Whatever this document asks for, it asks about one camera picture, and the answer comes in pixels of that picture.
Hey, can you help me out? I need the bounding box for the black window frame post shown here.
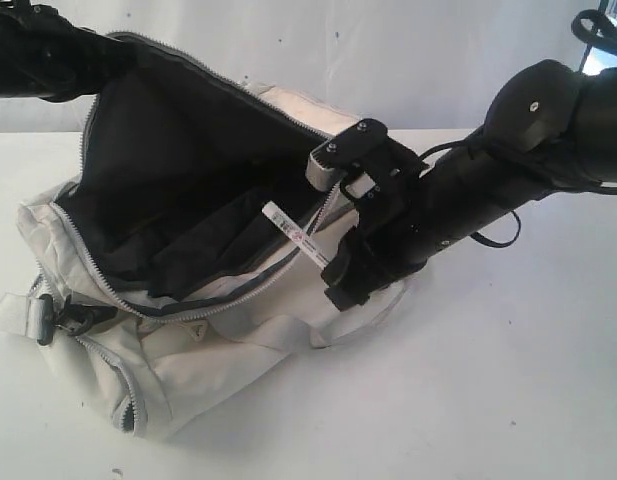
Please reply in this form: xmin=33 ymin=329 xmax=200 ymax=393
xmin=571 ymin=1 xmax=617 ymax=75

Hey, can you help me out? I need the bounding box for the white fabric duffel bag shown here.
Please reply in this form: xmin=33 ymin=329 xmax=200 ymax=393
xmin=0 ymin=32 xmax=408 ymax=441

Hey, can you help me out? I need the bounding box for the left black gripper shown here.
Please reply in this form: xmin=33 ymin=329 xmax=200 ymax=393
xmin=0 ymin=1 xmax=138 ymax=103

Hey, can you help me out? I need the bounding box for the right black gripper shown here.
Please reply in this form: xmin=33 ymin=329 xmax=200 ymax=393
xmin=321 ymin=132 xmax=533 ymax=310

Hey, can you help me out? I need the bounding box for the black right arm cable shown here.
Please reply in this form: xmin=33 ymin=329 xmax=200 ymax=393
xmin=417 ymin=139 xmax=617 ymax=249

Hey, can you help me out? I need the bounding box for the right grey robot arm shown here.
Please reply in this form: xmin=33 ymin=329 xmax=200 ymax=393
xmin=310 ymin=60 xmax=617 ymax=311

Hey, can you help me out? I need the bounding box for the black and white marker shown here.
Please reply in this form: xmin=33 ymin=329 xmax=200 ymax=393
xmin=262 ymin=201 xmax=330 ymax=274

